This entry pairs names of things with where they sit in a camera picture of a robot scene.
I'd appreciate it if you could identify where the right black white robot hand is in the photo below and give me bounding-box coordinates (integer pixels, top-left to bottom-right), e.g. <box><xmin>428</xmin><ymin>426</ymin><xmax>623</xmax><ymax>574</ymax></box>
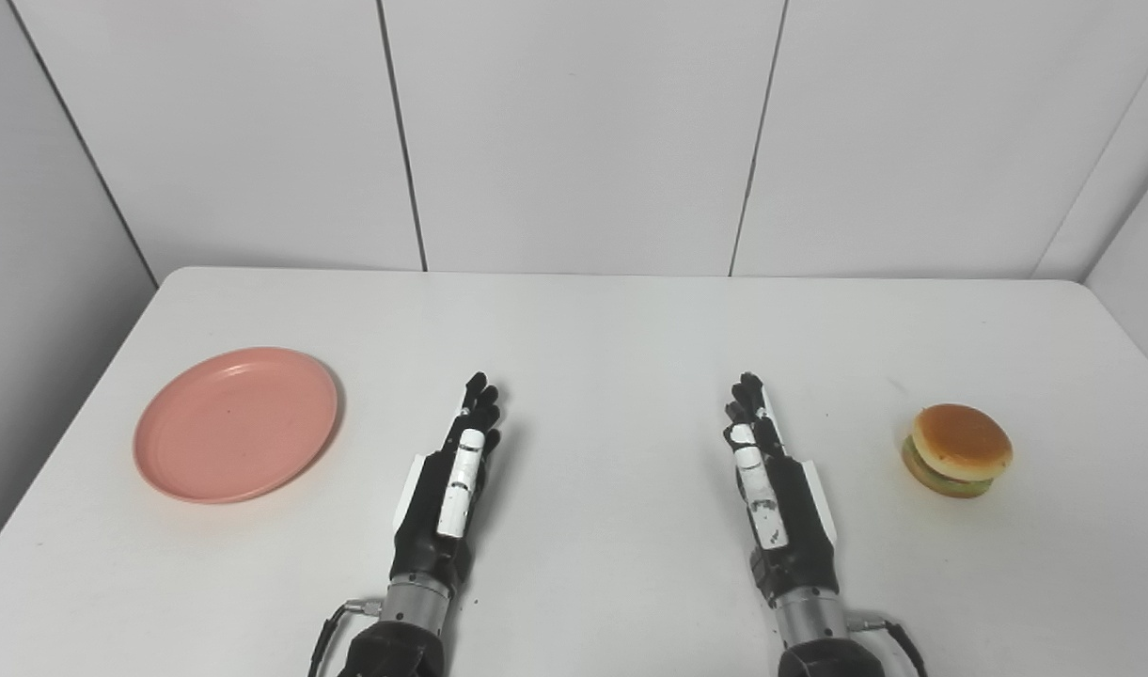
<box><xmin>723</xmin><ymin>372</ymin><xmax>840</xmax><ymax>607</ymax></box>

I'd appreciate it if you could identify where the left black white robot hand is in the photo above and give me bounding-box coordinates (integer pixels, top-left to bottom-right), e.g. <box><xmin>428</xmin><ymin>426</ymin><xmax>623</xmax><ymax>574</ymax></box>
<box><xmin>389</xmin><ymin>372</ymin><xmax>503</xmax><ymax>597</ymax></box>

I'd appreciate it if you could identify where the toy hamburger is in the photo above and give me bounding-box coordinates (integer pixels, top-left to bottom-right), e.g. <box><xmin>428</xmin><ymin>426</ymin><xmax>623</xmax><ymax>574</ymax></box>
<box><xmin>902</xmin><ymin>403</ymin><xmax>1014</xmax><ymax>499</ymax></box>

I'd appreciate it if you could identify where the pink round plate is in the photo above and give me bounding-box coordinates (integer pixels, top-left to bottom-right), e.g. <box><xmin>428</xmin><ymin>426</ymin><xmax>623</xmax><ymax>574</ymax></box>
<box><xmin>133</xmin><ymin>347</ymin><xmax>340</xmax><ymax>505</ymax></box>

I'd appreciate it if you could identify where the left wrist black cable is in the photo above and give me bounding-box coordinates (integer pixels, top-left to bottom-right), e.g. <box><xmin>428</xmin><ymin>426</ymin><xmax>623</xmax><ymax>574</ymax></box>
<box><xmin>307</xmin><ymin>599</ymin><xmax>385</xmax><ymax>677</ymax></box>

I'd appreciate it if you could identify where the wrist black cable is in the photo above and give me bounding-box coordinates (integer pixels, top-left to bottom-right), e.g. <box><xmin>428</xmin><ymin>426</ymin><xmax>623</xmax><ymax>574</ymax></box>
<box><xmin>846</xmin><ymin>613</ymin><xmax>930</xmax><ymax>677</ymax></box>
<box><xmin>307</xmin><ymin>599</ymin><xmax>385</xmax><ymax>677</ymax></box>

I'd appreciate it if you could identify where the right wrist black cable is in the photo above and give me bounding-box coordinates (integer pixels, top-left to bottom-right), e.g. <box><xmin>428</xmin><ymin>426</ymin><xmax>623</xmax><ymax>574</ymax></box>
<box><xmin>846</xmin><ymin>613</ymin><xmax>930</xmax><ymax>677</ymax></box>

